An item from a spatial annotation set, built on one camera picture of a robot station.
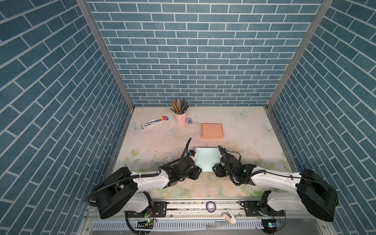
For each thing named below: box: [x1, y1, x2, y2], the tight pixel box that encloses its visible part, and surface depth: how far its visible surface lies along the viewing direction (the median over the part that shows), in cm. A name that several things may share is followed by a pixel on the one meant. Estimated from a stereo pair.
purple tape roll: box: [205, 200, 217, 213], surface depth 76 cm
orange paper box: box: [201, 122, 224, 140], surface depth 104 cm
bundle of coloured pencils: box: [169, 98, 190, 115], surface depth 106 cm
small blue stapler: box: [186, 117, 193, 125], surface depth 110 cm
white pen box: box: [141, 115, 169, 130], surface depth 110 cm
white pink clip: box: [222, 209, 237, 225], surface depth 72 cm
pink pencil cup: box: [174, 112, 188, 126], surface depth 107 cm
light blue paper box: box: [194, 147, 222, 172], surface depth 88 cm
